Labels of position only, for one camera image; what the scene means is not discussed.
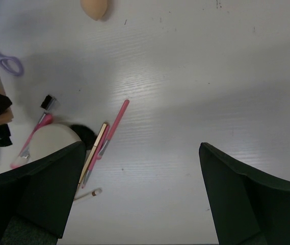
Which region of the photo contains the beige makeup sponge egg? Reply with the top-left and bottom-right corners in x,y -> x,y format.
80,0 -> 108,20

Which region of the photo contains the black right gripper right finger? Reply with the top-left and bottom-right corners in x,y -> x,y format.
199,142 -> 290,244

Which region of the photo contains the round cream powder puff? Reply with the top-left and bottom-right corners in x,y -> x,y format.
29,124 -> 81,162

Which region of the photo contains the pink brow comb brush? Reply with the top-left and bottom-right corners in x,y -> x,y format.
10,94 -> 57,169

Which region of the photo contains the long pink makeup brush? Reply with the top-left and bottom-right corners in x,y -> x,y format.
97,100 -> 129,160

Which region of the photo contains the white thin makeup pencil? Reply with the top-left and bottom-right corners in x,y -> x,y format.
74,188 -> 102,201

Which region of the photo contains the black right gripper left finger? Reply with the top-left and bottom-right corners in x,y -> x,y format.
0,141 -> 86,244

